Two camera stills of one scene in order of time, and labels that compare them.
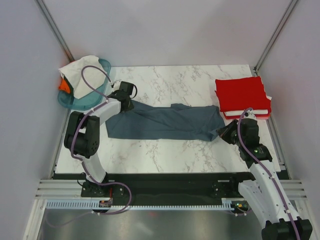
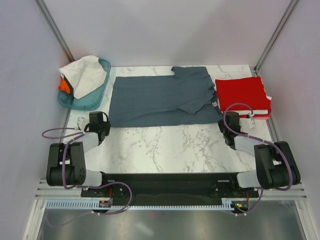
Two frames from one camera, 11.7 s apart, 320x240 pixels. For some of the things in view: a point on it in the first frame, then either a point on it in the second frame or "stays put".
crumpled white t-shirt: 93,77 stays put
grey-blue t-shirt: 154,121 to 186,98
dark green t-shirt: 70,87 stays put
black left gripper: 131,107 to 107,125
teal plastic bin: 90,100 stays put
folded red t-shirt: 241,93 stays put
